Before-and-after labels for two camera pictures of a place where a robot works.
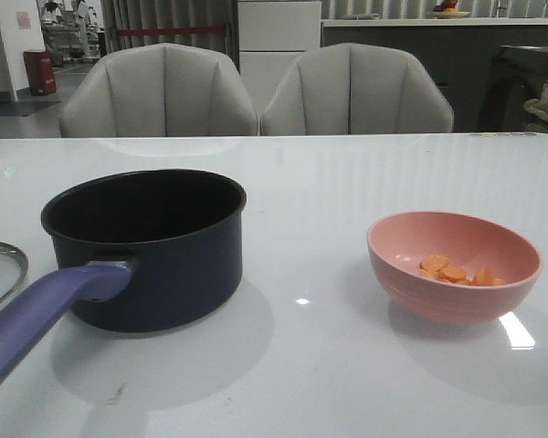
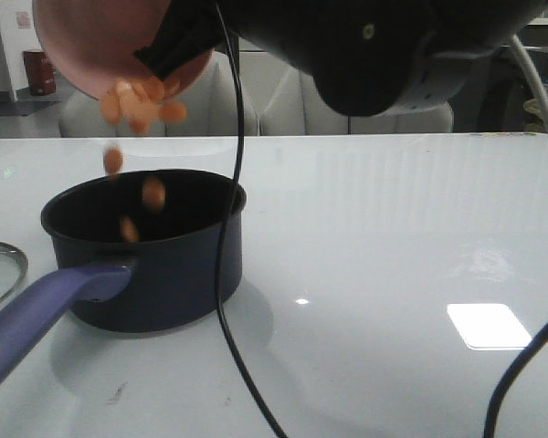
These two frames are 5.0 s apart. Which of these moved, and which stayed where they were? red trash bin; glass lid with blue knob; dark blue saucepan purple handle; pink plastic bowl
Moved: pink plastic bowl
Stayed: glass lid with blue knob; red trash bin; dark blue saucepan purple handle
